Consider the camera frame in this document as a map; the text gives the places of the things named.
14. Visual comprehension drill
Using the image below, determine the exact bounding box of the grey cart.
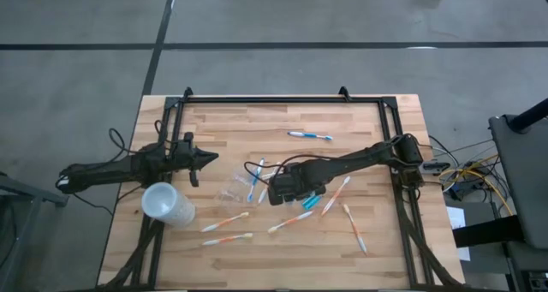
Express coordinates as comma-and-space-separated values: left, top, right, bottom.
488, 114, 548, 250

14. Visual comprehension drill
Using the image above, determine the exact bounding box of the blue and white toothbrush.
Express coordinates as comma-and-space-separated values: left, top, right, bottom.
247, 157, 266, 203
287, 130, 334, 141

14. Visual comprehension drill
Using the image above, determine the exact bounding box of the black flat bar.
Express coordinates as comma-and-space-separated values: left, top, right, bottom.
452, 214, 526, 248

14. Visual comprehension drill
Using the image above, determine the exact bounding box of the dark cabinet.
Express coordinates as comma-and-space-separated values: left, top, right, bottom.
504, 240, 548, 292

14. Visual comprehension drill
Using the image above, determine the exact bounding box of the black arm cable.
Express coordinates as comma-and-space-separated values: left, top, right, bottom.
243, 153, 331, 187
108, 119, 172, 156

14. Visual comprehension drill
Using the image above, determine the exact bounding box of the small blue mouthwash bottle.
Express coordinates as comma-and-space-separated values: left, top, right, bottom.
301, 194, 323, 211

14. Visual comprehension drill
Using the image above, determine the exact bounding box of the small grey black device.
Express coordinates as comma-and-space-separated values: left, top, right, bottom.
421, 158, 451, 176

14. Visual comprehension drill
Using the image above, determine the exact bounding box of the white cylindrical wipes canister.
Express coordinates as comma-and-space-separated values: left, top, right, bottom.
140, 181, 197, 229

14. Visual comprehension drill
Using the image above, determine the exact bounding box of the black pole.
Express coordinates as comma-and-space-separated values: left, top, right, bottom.
508, 97, 548, 134

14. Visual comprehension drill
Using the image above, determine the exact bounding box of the grey metal table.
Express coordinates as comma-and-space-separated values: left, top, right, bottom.
0, 170, 69, 292

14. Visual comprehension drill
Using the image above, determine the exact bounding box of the white paper sheet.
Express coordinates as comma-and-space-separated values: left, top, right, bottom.
446, 206, 471, 262

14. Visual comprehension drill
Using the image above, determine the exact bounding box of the black aluminium table frame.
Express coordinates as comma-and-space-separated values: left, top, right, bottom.
97, 86, 463, 292

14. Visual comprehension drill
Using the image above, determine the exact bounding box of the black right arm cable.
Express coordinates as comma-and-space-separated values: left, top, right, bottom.
243, 153, 331, 187

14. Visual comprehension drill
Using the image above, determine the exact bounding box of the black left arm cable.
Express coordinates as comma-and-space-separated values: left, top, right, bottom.
108, 119, 172, 156

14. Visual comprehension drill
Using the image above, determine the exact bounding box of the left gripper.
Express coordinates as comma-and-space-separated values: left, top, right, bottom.
170, 131, 220, 188

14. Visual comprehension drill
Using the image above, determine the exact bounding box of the yellow cable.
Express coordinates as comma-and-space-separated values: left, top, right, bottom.
438, 153, 515, 216

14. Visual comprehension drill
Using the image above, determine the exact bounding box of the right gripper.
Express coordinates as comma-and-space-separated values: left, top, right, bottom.
267, 162, 327, 207

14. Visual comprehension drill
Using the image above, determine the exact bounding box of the clear acrylic organizer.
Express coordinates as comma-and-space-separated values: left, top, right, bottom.
217, 167, 254, 204

